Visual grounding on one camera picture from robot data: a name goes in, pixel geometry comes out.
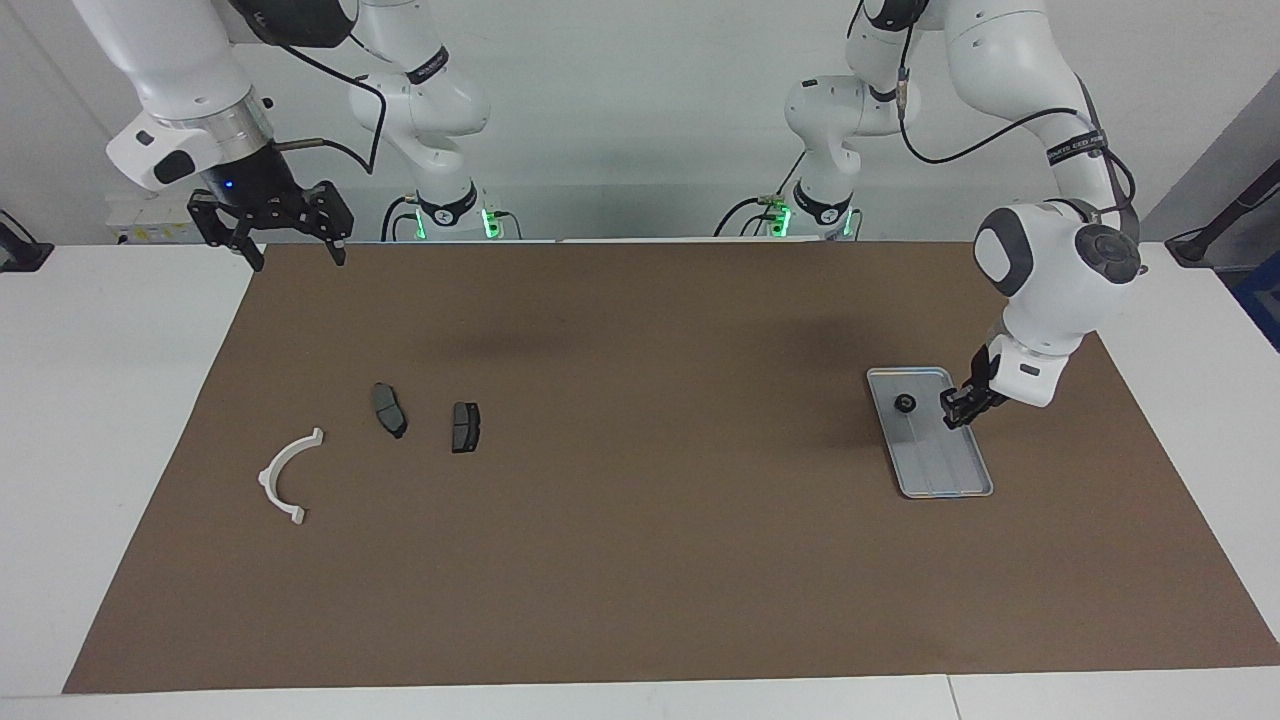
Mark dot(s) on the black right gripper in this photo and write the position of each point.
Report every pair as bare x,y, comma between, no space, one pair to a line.
255,195

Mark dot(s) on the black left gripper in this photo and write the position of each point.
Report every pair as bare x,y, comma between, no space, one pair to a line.
982,392

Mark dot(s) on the large black bearing gear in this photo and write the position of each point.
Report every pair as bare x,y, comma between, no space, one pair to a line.
905,404

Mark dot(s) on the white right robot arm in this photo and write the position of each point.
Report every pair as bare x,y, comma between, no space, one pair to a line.
170,70

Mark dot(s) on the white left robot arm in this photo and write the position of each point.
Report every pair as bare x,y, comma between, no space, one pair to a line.
1060,270

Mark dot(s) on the silver metal tray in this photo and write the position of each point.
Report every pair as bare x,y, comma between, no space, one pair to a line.
940,465

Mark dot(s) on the white power strip box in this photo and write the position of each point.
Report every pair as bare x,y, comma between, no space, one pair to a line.
150,222

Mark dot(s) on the long dark grey brake pad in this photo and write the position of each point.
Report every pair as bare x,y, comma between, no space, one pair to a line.
390,410

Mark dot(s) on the short dark grey brake pad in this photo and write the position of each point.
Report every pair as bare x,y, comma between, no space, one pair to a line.
465,428

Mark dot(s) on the black desk clamp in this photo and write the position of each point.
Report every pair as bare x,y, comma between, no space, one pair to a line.
25,258

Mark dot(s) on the blue box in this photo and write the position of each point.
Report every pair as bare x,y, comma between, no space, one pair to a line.
1265,300

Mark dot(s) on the brown table mat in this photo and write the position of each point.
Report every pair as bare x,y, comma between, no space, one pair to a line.
650,560

